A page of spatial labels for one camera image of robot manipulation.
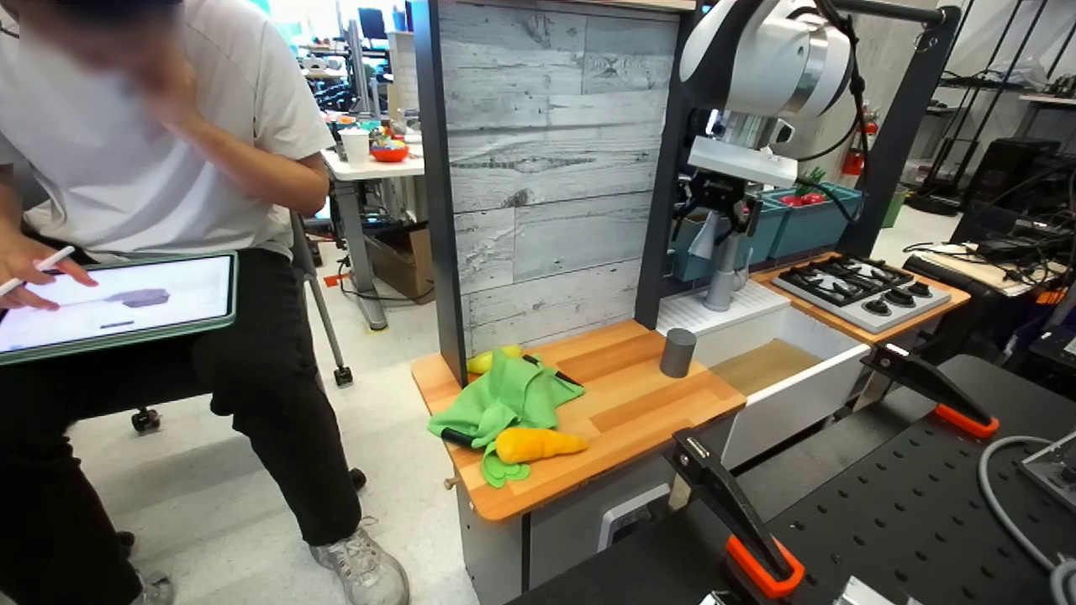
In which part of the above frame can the grey toy faucet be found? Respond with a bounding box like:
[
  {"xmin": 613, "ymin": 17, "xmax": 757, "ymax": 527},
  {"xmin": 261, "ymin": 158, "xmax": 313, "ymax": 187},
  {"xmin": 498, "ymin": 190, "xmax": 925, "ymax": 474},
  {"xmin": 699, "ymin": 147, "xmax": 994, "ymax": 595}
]
[{"xmin": 699, "ymin": 222, "xmax": 757, "ymax": 316}]

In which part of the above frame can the black perforated mounting board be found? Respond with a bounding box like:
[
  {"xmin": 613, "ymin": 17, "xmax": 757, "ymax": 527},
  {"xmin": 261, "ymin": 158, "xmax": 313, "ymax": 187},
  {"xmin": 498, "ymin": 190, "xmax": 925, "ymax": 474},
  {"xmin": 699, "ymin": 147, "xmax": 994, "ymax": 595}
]
[{"xmin": 509, "ymin": 352, "xmax": 1076, "ymax": 605}]

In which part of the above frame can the grey plank back panel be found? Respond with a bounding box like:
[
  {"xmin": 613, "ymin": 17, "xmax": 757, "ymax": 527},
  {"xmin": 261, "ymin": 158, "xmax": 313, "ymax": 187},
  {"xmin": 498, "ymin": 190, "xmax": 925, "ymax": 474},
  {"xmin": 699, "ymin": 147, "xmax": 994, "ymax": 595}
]
[{"xmin": 434, "ymin": 0, "xmax": 687, "ymax": 361}]

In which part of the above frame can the black kitchen frame post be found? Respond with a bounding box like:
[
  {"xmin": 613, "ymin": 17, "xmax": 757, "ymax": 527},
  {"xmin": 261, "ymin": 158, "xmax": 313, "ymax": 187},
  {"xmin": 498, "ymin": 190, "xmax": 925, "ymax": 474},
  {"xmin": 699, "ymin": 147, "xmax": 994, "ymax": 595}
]
[
  {"xmin": 409, "ymin": 0, "xmax": 474, "ymax": 385},
  {"xmin": 634, "ymin": 0, "xmax": 707, "ymax": 333}
]

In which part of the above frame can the white background table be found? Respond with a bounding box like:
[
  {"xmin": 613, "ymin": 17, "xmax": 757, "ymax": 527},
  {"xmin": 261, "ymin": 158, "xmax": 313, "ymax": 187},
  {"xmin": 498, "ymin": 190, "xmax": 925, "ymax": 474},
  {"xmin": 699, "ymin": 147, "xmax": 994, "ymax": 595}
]
[{"xmin": 319, "ymin": 140, "xmax": 430, "ymax": 337}]

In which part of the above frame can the white paper cup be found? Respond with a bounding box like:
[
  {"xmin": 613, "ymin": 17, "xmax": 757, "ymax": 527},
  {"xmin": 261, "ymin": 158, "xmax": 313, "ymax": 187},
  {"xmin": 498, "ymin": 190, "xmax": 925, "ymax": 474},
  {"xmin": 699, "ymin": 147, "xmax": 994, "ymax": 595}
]
[{"xmin": 336, "ymin": 124, "xmax": 373, "ymax": 163}]

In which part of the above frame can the yellow plush toy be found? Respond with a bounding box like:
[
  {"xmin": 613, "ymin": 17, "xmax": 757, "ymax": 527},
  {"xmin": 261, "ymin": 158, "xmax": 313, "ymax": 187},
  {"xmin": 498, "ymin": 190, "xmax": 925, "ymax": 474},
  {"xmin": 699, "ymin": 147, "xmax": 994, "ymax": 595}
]
[{"xmin": 491, "ymin": 423, "xmax": 591, "ymax": 466}]

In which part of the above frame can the red bowl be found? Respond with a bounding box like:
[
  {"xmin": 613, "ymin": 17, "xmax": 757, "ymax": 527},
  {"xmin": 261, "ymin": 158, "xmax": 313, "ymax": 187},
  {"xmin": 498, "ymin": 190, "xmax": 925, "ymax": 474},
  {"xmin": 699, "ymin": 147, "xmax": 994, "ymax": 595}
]
[{"xmin": 369, "ymin": 136, "xmax": 414, "ymax": 169}]

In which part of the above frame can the grey kitchen cabinet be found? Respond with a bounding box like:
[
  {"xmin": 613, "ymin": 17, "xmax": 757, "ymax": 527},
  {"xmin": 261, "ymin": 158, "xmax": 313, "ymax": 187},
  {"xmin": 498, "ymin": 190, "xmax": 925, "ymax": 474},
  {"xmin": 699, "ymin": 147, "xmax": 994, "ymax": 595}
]
[{"xmin": 450, "ymin": 446, "xmax": 679, "ymax": 605}]

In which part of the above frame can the cardboard box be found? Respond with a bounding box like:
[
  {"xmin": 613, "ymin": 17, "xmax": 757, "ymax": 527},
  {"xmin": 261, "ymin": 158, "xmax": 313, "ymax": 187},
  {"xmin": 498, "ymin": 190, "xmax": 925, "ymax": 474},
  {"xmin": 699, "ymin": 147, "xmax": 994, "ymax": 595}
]
[{"xmin": 360, "ymin": 214, "xmax": 440, "ymax": 304}]

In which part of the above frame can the person left hand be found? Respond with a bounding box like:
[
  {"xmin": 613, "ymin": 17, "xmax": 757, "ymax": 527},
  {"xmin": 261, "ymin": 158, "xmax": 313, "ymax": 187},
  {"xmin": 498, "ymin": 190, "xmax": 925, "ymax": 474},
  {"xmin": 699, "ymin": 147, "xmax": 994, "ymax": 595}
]
[{"xmin": 120, "ymin": 41, "xmax": 205, "ymax": 133}]

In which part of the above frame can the black stool leg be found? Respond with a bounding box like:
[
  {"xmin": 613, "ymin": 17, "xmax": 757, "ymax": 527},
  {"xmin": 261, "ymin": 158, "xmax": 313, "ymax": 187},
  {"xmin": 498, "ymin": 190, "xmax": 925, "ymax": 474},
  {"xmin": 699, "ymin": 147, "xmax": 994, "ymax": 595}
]
[{"xmin": 286, "ymin": 208, "xmax": 358, "ymax": 390}]

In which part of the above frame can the small yellow toy fruit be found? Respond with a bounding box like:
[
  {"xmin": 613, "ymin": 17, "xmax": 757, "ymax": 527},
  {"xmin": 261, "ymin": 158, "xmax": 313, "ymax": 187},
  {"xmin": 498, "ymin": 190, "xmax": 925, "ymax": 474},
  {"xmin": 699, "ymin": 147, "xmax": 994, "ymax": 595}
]
[{"xmin": 465, "ymin": 341, "xmax": 526, "ymax": 378}]

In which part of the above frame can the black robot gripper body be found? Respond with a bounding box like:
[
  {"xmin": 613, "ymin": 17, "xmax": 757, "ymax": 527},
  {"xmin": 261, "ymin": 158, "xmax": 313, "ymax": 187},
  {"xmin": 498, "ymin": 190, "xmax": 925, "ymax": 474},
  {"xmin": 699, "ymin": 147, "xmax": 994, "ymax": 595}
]
[{"xmin": 672, "ymin": 169, "xmax": 768, "ymax": 231}]

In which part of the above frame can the toy gas stove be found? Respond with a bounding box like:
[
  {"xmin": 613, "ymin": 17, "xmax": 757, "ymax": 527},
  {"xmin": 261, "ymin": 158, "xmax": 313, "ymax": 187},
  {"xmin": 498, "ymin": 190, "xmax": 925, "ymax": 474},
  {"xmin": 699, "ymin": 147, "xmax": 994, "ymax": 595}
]
[{"xmin": 777, "ymin": 252, "xmax": 951, "ymax": 337}]

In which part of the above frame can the white toy sink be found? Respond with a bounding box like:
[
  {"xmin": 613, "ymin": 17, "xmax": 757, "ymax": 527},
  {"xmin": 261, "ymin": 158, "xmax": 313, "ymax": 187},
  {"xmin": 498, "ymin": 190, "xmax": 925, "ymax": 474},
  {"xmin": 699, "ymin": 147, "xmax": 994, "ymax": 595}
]
[{"xmin": 657, "ymin": 279, "xmax": 879, "ymax": 474}]

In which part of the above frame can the green cloth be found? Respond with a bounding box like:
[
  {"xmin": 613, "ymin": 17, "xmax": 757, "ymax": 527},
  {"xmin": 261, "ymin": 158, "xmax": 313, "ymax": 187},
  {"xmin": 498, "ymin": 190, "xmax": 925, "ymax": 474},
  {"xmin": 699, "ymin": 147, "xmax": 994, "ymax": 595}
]
[{"xmin": 423, "ymin": 345, "xmax": 589, "ymax": 492}]

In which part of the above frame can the tablet computer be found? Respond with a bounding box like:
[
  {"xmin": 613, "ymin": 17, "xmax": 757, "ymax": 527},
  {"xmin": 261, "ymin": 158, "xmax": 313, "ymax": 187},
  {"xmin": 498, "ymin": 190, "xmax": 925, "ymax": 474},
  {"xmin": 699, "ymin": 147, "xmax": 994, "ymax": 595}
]
[{"xmin": 0, "ymin": 247, "xmax": 242, "ymax": 369}]

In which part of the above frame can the orange black bar clamp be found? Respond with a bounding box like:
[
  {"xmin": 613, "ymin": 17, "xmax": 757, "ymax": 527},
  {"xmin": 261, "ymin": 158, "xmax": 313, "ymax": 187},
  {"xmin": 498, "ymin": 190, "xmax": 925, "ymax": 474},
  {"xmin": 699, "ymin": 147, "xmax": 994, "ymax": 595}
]
[
  {"xmin": 662, "ymin": 428, "xmax": 812, "ymax": 605},
  {"xmin": 864, "ymin": 341, "xmax": 1006, "ymax": 445}
]

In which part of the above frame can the aluminium extrusion bracket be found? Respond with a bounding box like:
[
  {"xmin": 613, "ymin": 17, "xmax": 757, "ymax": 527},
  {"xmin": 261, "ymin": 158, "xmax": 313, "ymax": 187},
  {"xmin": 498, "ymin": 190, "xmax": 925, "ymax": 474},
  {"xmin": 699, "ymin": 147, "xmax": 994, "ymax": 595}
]
[
  {"xmin": 832, "ymin": 573, "xmax": 900, "ymax": 605},
  {"xmin": 1015, "ymin": 428, "xmax": 1076, "ymax": 513}
]

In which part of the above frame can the grey coiled cable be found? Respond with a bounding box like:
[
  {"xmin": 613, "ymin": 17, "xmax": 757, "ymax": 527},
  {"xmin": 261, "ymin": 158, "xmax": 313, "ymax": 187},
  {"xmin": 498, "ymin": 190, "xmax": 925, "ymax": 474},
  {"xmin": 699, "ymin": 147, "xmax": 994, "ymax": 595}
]
[{"xmin": 975, "ymin": 429, "xmax": 1076, "ymax": 605}]

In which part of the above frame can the wooden kitchen counter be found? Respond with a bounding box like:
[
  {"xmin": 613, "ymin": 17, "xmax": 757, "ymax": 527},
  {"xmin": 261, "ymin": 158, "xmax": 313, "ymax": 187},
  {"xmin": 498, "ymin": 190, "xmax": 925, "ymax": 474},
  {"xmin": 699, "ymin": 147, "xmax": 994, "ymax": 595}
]
[{"xmin": 406, "ymin": 320, "xmax": 750, "ymax": 527}]

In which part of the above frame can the person in white shirt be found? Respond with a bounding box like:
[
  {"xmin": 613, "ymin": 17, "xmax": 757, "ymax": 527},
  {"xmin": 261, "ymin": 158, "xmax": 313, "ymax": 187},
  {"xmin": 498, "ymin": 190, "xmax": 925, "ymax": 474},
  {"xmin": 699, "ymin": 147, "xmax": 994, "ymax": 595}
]
[{"xmin": 0, "ymin": 0, "xmax": 414, "ymax": 605}]

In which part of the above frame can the person right hand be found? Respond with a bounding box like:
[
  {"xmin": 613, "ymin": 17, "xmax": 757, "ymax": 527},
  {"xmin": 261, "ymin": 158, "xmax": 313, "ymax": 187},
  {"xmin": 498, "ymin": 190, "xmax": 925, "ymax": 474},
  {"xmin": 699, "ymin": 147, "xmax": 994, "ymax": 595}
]
[{"xmin": 0, "ymin": 229, "xmax": 101, "ymax": 316}]

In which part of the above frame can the white stylus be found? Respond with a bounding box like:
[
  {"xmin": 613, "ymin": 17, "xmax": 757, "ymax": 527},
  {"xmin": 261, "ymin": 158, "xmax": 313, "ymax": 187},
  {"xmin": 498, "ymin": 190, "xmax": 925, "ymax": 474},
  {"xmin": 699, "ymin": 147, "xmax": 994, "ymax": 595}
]
[{"xmin": 0, "ymin": 243, "xmax": 80, "ymax": 301}]

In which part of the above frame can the grey cup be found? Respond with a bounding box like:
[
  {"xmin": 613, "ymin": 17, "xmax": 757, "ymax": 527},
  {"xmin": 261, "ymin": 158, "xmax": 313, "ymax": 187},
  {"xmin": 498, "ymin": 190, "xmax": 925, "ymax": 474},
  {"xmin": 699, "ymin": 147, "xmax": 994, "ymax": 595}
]
[{"xmin": 657, "ymin": 327, "xmax": 703, "ymax": 384}]

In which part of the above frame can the teal storage bin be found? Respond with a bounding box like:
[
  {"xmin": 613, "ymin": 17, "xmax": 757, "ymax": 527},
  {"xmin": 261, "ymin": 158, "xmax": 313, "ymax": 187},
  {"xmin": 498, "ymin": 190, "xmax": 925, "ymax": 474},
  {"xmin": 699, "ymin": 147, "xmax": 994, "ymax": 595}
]
[{"xmin": 665, "ymin": 182, "xmax": 876, "ymax": 288}]

